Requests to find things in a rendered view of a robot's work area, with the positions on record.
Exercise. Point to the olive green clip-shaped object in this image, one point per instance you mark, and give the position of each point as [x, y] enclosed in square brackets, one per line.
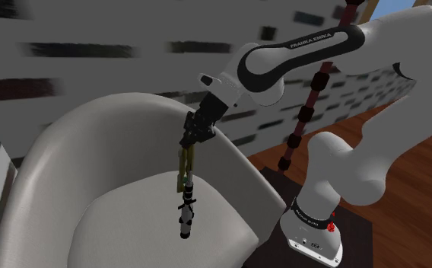
[182, 163]

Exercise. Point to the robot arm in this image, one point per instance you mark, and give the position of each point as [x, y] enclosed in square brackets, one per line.
[349, 174]

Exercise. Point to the window with wooden frame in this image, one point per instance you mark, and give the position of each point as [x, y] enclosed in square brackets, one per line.
[390, 8]

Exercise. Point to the white and black stick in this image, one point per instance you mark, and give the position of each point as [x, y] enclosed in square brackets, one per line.
[186, 219]

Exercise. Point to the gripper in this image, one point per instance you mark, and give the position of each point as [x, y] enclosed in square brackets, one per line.
[209, 110]

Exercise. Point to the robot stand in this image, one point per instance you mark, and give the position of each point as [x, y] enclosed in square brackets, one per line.
[353, 241]

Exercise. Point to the red pole with black bands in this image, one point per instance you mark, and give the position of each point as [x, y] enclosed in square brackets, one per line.
[318, 81]

